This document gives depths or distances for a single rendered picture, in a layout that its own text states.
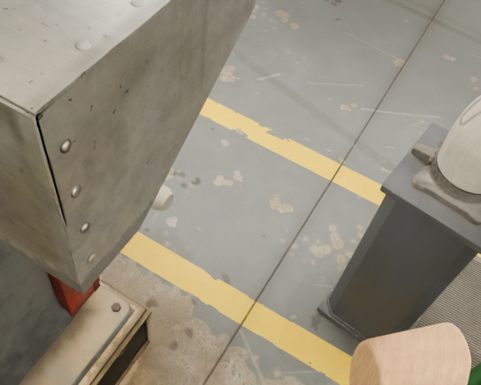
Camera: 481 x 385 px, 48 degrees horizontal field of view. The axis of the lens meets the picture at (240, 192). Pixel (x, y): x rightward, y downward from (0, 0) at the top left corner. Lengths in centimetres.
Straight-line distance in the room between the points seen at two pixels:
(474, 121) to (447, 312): 97
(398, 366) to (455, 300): 180
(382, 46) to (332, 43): 25
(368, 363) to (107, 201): 15
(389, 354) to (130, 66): 17
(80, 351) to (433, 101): 189
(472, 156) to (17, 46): 108
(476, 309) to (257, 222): 82
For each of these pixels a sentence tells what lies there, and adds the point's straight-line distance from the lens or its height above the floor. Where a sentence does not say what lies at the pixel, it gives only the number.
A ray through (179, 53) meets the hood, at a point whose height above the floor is 149.
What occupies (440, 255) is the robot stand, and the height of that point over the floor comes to 58.
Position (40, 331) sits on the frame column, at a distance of 143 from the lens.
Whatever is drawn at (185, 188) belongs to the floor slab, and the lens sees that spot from 207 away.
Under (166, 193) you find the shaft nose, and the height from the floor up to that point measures 126.
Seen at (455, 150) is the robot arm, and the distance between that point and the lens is 125.
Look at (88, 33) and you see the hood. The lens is 23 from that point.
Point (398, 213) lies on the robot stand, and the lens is 136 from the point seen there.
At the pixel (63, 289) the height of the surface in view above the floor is 47.
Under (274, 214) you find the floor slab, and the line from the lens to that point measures 204.
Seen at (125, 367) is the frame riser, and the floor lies 3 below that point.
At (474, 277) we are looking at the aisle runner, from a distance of 215.
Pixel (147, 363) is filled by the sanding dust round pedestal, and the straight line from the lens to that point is 176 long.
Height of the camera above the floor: 167
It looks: 53 degrees down
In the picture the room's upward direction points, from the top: 10 degrees clockwise
